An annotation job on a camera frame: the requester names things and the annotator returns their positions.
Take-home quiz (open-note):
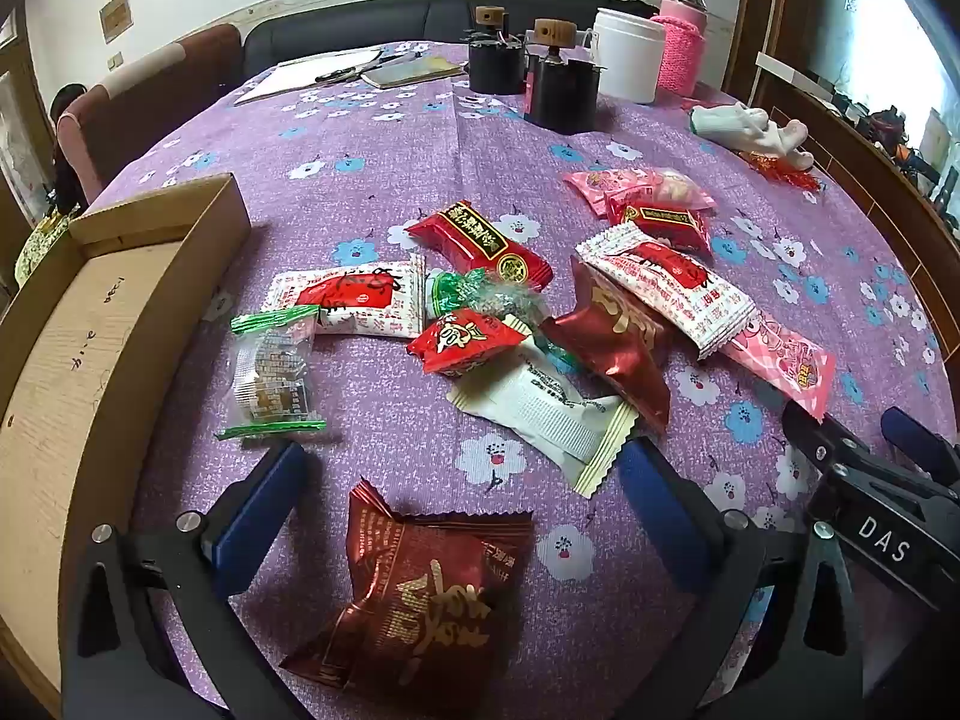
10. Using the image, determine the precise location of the notebook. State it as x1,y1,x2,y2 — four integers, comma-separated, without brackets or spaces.
360,52,464,89

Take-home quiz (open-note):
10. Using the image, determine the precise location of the dark red snack packet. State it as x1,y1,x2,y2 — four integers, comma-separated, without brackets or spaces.
279,476,535,691
540,255,672,436

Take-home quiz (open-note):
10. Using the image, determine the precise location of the white glove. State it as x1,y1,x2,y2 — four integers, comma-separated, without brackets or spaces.
688,101,770,143
754,118,815,170

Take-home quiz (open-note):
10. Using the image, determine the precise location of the white board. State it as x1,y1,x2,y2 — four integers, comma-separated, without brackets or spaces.
756,52,811,83

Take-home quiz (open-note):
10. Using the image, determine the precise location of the white plastic jar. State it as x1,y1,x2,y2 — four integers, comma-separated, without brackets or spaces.
592,7,667,104

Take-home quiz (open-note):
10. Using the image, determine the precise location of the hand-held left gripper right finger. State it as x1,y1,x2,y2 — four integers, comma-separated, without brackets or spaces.
615,436,886,720

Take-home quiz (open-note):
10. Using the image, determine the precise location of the clear green-edged snack packet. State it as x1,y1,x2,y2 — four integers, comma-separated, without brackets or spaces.
216,309,329,442

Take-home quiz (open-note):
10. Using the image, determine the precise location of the cardboard box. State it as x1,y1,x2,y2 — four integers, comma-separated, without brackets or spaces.
0,172,252,717

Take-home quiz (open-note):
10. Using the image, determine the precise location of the small bright red snack packet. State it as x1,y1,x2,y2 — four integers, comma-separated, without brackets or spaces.
406,307,530,377

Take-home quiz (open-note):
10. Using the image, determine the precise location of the black cylindrical holder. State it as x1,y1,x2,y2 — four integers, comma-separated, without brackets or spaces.
523,45,602,134
466,26,526,95

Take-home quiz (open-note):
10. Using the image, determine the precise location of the brown chair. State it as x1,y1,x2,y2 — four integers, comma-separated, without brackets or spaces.
56,22,245,200

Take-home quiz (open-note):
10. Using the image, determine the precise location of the green clear candy wrapper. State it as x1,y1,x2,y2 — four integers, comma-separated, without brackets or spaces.
424,268,578,376

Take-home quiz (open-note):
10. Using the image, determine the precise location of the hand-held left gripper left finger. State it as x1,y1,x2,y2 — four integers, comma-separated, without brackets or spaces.
64,441,316,720

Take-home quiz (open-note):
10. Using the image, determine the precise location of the purple floral tablecloth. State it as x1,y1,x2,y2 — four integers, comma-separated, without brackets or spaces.
90,41,960,720

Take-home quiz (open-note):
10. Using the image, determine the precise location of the black pen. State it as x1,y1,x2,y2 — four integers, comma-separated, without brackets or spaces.
315,52,417,83

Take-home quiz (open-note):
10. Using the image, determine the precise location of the dark sofa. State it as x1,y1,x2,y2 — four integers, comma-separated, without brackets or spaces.
244,0,661,83

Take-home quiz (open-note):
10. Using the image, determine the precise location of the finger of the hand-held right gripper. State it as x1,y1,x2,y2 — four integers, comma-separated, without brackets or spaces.
782,401,890,485
880,406,960,475

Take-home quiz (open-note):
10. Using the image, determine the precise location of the green patterned cloth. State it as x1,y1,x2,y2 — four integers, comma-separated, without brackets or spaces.
15,210,72,286

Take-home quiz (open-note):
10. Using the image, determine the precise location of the white and green snack packet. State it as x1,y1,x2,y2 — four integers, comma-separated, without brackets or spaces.
448,337,640,497

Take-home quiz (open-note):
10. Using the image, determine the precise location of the white paper sheet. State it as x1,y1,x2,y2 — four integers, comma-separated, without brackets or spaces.
234,47,383,106

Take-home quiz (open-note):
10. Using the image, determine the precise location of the red plastic wrapper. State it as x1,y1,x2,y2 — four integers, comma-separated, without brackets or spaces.
739,152,822,192

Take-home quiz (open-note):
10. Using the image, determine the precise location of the bottle with pink knit sleeve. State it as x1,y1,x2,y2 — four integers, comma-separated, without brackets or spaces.
649,0,710,98

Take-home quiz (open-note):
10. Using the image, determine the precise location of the pink and clear snack packet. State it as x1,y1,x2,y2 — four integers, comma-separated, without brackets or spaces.
562,165,717,220

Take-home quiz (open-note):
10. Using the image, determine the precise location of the white and red snack packet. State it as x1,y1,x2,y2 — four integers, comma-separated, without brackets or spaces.
266,253,427,338
576,223,757,361

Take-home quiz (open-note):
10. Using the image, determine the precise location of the small red black-label snack packet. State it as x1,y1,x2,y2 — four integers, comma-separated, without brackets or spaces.
604,191,713,256

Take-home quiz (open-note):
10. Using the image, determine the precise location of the wall plaque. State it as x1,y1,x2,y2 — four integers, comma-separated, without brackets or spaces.
99,0,134,44

